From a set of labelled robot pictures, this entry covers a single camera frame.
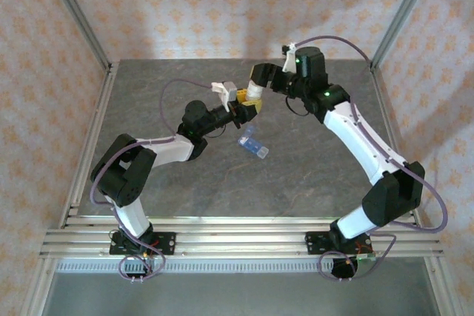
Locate white capped pill bottle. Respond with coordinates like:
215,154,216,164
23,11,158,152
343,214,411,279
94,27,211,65
246,78,264,102

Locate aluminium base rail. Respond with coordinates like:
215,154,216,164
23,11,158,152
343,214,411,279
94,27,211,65
39,227,445,260

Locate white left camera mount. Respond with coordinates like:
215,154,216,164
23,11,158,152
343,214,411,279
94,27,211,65
210,81,231,112

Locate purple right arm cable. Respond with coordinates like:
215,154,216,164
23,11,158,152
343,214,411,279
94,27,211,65
294,36,449,283

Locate aluminium table side rail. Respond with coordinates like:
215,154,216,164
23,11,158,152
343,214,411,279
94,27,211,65
369,61,466,316
20,61,120,316

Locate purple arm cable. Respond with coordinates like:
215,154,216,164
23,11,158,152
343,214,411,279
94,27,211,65
294,36,449,283
90,78,216,283

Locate blue weekly pill organizer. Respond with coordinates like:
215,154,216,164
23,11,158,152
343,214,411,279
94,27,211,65
236,125,270,160

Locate aluminium table edge rail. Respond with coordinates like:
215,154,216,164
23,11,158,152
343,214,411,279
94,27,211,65
61,215,423,229

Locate grey metal lower panel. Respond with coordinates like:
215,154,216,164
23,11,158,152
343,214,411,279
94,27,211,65
40,272,444,316

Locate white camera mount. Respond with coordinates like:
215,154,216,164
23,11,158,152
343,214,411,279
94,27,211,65
282,42,299,73
210,81,231,112

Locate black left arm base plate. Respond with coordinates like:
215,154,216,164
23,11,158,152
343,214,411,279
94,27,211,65
110,232,176,257

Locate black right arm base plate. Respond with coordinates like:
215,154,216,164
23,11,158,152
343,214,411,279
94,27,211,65
305,231,373,257

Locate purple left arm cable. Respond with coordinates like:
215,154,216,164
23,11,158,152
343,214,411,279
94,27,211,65
90,78,216,283

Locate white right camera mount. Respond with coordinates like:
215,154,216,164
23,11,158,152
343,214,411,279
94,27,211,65
282,42,299,73

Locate aluminium frame post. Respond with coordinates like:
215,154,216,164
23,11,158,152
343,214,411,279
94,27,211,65
39,0,114,70
370,0,441,72

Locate slotted grey cable duct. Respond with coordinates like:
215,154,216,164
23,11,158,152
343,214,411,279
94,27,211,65
55,259,433,274

